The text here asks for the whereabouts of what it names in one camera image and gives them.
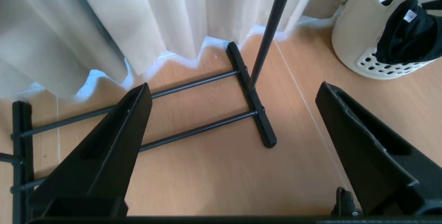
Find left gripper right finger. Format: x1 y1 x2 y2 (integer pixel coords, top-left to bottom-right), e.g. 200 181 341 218
315 81 442 216

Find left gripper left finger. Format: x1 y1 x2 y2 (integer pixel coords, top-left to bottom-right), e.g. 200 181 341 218
26 82 153 218

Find black garment with white label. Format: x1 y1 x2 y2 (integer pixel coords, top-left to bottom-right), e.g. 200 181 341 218
374 0 442 65

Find white laundry basket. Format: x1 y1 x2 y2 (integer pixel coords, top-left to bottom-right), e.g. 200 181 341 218
331 0 442 80

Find black clothes rack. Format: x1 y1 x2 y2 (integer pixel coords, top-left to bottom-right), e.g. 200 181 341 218
0 0 297 224

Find beige curtain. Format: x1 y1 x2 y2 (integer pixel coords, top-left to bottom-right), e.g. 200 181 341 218
0 0 363 99

